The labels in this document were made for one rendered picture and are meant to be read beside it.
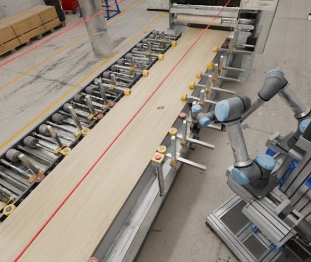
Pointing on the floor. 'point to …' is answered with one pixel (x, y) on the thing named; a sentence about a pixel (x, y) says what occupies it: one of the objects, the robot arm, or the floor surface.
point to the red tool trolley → (69, 5)
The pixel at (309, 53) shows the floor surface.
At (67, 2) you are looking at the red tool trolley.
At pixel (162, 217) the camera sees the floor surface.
